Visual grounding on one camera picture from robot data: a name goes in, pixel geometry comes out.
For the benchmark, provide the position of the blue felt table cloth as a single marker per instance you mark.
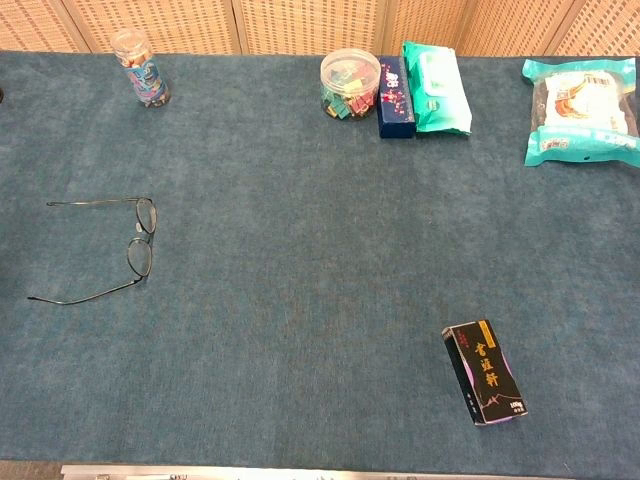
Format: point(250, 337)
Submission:
point(300, 250)

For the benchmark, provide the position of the black box gold lettering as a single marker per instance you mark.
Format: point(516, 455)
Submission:
point(485, 375)

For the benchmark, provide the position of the aluminium rail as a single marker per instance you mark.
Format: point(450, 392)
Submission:
point(300, 472)

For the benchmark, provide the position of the green wet wipes pack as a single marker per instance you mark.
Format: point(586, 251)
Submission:
point(440, 95)

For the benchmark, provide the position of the woven wicker folding screen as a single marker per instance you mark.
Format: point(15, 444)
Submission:
point(300, 25)

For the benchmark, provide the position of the thin-framed eyeglasses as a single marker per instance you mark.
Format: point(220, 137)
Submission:
point(146, 218)

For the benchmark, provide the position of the clear snack jar blue label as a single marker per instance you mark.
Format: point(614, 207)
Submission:
point(145, 75)

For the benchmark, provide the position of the dark blue rectangular box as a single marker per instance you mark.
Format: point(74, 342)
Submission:
point(396, 105)

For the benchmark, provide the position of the clear tub of binder clips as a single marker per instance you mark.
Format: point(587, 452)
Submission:
point(350, 80)

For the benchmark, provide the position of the teal packaged food bag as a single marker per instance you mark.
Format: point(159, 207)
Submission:
point(580, 110)

